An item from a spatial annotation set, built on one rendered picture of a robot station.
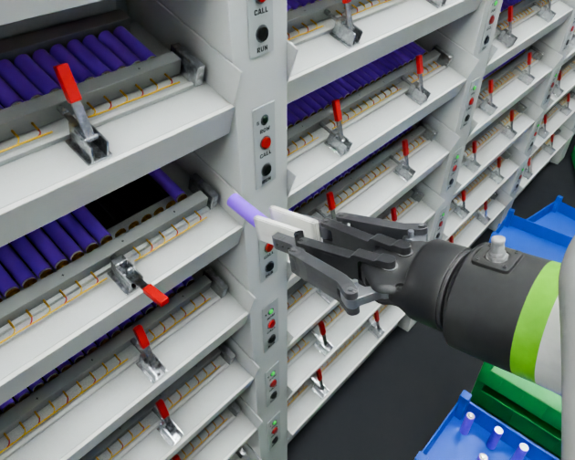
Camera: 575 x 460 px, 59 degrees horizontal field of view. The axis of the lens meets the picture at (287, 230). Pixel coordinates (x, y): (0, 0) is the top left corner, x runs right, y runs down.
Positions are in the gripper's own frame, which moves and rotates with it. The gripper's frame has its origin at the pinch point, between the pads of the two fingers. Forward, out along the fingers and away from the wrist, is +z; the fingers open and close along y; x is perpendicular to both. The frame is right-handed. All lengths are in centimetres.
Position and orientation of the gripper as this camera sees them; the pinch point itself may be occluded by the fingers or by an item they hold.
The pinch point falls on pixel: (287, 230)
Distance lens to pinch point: 55.4
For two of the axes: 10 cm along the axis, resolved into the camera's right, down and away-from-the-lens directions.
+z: -7.3, -2.6, 6.3
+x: 1.5, 8.5, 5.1
